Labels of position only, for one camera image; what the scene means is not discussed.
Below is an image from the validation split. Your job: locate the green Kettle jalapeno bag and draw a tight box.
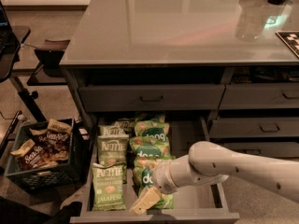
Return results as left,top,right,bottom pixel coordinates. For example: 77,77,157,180
92,163,126,211

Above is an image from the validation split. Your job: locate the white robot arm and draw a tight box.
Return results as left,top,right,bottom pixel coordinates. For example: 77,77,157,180
131,141,299,215

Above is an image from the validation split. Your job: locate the front green Dang chip bag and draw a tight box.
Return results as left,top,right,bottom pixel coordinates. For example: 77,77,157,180
133,157,174,210

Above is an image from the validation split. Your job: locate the green dang chip bag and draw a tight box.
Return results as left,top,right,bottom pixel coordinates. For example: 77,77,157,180
129,136,171,159
133,157,174,210
135,112,165,123
135,120,170,141

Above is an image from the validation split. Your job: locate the open grey middle drawer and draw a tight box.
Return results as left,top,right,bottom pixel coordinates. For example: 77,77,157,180
70,117,239,224

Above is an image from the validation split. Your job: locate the green kettle chip bag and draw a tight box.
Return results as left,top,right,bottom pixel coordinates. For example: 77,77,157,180
113,119,135,133
97,134,129,166
99,125,125,135

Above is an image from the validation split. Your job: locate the rear green Kettle chip bag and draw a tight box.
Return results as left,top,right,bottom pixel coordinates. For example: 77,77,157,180
113,119,135,133

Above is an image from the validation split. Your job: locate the rear green Dang chip bag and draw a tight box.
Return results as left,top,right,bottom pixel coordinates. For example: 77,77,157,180
135,112,165,123

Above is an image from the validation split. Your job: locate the grey top left drawer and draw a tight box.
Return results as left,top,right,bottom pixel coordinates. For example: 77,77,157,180
78,84,224,112

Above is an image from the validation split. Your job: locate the rear brown sea salt bag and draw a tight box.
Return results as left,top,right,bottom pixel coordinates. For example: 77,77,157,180
46,119,73,161

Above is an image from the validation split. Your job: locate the brown sea salt bag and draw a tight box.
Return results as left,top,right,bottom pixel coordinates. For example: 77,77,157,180
46,119,73,161
11,139,58,171

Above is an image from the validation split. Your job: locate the grey middle right drawer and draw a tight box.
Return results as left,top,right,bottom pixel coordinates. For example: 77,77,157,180
209,118,299,139

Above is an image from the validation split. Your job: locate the middle brown chip bag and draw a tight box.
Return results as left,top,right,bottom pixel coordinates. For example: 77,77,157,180
30,129,48,147

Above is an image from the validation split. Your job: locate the front brown sea salt bag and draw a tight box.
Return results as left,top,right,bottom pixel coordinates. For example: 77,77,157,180
11,139,58,171

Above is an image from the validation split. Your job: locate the grey top right drawer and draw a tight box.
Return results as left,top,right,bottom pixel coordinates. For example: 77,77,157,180
220,83,299,110

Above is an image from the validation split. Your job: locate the grey bottom right drawer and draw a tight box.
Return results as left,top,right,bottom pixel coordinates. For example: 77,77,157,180
222,142,299,159

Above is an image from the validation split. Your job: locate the grey cabinet with counter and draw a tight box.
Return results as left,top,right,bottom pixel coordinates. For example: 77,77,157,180
61,0,299,127

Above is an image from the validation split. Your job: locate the dark plastic crate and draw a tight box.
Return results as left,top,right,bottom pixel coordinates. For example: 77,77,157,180
5,119,90,193

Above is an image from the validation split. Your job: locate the dark wooden stool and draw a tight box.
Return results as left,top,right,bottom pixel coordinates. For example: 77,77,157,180
27,39,69,86

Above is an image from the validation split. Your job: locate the black desk with stand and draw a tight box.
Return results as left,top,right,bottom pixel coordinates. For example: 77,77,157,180
0,1,46,121

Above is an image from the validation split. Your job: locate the black white fiducial marker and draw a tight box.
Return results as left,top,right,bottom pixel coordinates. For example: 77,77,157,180
276,31,299,58

